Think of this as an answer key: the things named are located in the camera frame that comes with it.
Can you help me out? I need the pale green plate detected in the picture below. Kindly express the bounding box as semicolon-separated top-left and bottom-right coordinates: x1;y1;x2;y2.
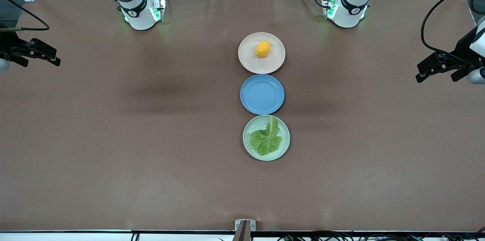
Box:
243;115;291;161

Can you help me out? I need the green lettuce leaf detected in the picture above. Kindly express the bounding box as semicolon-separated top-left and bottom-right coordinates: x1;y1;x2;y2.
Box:
250;116;283;156

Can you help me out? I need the brown table cover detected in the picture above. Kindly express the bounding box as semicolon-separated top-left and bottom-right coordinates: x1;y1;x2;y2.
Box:
0;0;485;233

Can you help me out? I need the beige plate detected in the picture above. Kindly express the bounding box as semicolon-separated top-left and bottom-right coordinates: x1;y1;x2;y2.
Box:
238;32;286;75

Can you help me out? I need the white table edge rail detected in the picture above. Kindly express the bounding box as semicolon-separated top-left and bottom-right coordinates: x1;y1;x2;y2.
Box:
0;230;485;241

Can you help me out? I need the yellow lemon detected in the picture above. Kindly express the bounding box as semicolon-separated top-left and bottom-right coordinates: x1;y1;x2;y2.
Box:
255;41;271;58

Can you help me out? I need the blue plate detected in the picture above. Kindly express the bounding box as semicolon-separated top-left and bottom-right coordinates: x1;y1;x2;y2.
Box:
240;74;285;115

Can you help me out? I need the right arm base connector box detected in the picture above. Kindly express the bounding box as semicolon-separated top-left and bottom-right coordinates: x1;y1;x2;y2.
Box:
149;0;167;22

